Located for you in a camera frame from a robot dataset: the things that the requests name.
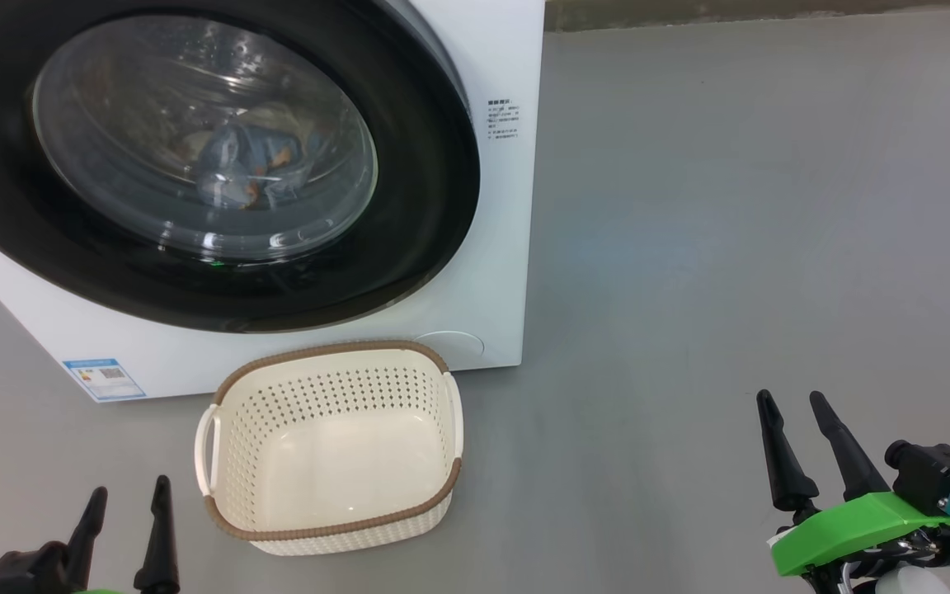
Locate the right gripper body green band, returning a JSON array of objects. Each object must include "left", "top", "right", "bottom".
[{"left": 766, "top": 493, "right": 950, "bottom": 594}]

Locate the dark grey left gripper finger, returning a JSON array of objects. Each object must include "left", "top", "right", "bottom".
[
  {"left": 133, "top": 475, "right": 181, "bottom": 594},
  {"left": 65, "top": 487, "right": 109, "bottom": 591}
]

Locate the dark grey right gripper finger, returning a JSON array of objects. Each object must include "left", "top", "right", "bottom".
[
  {"left": 755, "top": 389, "right": 820, "bottom": 512},
  {"left": 809, "top": 391, "right": 891, "bottom": 502}
]

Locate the black round glass washer door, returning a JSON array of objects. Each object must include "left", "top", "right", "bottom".
[{"left": 0, "top": 0, "right": 482, "bottom": 333}]

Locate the blue bear print garment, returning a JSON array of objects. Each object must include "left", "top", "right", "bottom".
[{"left": 190, "top": 124, "right": 315, "bottom": 207}]

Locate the cream plastic laundry basket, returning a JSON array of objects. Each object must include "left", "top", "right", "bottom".
[{"left": 195, "top": 340, "right": 464, "bottom": 556}]

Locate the white washing machine body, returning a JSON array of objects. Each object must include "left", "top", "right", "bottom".
[{"left": 0, "top": 0, "right": 546, "bottom": 403}]

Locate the blue energy label sticker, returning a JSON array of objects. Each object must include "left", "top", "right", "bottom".
[{"left": 63, "top": 357, "right": 147, "bottom": 403}]

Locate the round white filter cover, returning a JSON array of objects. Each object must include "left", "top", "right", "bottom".
[{"left": 415, "top": 331, "right": 485, "bottom": 360}]

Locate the white text label sticker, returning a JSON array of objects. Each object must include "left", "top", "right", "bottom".
[{"left": 487, "top": 99, "right": 520, "bottom": 141}]

